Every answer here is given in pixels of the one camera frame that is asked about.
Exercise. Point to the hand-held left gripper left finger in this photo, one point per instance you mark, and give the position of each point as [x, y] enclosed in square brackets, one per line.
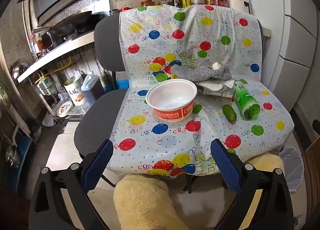
[98, 167]

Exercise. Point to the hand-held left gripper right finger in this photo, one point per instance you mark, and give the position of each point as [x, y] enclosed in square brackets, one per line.
[225, 167]

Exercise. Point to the person's right leg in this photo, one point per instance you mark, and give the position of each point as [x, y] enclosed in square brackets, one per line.
[265, 165]

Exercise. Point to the person's leg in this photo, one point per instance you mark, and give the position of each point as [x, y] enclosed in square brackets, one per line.
[265, 165]
[145, 205]

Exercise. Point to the small green cucumber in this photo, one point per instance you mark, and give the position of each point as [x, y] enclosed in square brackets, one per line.
[229, 114]

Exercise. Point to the person's left leg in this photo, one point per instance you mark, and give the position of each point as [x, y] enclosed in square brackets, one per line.
[145, 205]

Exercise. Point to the clear plastic film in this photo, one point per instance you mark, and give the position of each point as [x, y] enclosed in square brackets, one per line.
[210, 107]

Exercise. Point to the bin with white bag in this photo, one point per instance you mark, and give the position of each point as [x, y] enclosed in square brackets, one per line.
[292, 172]

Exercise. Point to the printed round tin lid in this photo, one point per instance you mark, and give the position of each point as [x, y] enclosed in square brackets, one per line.
[64, 108]

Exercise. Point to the green plastic drink bottle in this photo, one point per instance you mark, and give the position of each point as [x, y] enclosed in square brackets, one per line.
[244, 100]

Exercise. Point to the orange white instant noodle bowl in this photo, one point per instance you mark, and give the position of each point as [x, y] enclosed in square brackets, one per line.
[172, 114]

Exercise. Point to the crushed white carton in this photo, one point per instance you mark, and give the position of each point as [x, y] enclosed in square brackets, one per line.
[212, 90]

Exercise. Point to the blue cap oil jug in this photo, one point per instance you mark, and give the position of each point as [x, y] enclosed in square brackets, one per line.
[92, 89]

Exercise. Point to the white paper tub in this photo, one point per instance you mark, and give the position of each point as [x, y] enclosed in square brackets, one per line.
[75, 91]

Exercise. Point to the blue plastic bin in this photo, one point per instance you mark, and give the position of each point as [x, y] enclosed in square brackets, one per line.
[123, 84]

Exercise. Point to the metal pot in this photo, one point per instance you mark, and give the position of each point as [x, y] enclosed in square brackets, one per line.
[12, 156]

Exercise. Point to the gas meter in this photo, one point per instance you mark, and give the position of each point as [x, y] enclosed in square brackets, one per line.
[47, 85]

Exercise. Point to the grey sock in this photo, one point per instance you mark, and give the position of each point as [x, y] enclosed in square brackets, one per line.
[197, 72]

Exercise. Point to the kitchen counter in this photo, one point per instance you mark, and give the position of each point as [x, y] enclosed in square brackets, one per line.
[57, 52]

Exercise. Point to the metal pan lid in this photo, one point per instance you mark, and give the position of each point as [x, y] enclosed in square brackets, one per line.
[21, 71]

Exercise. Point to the balloon print plastic tablecloth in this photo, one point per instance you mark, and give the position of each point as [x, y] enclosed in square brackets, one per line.
[175, 45]

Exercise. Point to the dark grey office chair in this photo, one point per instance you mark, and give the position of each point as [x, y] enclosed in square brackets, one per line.
[107, 35]

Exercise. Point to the white refrigerator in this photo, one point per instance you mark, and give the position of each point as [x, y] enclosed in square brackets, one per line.
[295, 45]

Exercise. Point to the black wok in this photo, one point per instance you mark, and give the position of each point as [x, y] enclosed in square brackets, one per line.
[71, 24]

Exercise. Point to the red lid jar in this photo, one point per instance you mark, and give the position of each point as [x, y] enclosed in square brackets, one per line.
[146, 3]

